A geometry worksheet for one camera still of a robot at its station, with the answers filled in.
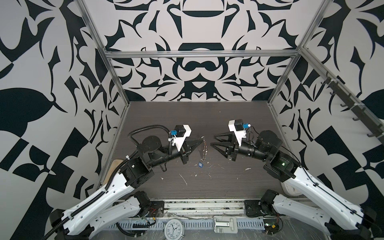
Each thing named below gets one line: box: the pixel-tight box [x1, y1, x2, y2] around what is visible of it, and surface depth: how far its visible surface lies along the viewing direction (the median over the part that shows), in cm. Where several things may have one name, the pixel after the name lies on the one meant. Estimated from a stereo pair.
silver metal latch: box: [213, 215, 238, 234], surface depth 70 cm
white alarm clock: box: [164, 218, 185, 240], surface depth 67 cm
